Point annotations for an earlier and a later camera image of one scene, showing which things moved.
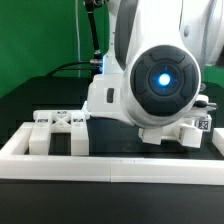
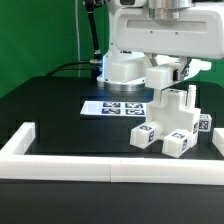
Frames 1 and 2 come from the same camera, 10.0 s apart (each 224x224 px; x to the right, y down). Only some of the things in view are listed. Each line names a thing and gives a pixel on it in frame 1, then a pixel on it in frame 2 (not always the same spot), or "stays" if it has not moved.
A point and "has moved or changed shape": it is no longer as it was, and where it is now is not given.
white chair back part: x=59 y=121 has moved or changed shape
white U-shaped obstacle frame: x=16 y=163 stays
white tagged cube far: x=204 y=124 stays
